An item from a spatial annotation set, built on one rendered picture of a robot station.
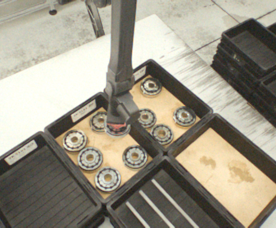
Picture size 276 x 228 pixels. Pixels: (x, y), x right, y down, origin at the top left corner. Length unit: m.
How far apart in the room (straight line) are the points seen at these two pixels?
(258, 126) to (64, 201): 1.00
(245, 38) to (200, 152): 1.23
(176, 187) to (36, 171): 0.57
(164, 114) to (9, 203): 0.73
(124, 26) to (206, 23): 2.41
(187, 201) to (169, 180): 0.11
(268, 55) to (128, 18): 1.63
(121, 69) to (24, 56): 2.06
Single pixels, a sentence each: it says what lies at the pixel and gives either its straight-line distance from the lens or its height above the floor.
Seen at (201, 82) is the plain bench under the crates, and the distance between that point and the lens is 1.65.
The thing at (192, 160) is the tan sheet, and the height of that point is 0.83.
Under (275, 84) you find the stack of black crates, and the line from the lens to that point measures 2.25.
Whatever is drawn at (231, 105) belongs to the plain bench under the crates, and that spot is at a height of 0.70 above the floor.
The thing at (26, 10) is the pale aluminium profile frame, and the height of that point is 0.14.
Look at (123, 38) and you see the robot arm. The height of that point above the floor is 1.43.
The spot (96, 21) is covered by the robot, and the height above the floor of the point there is 0.69.
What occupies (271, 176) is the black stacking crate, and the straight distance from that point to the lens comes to 1.31.
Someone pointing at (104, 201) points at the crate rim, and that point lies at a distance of 1.06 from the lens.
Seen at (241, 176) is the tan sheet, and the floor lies 0.83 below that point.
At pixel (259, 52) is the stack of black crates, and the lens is 2.24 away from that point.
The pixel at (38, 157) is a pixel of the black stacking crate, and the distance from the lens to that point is 1.28.
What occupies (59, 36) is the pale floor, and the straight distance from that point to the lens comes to 2.93.
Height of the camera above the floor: 1.95
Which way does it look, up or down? 58 degrees down
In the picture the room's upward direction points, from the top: 3 degrees clockwise
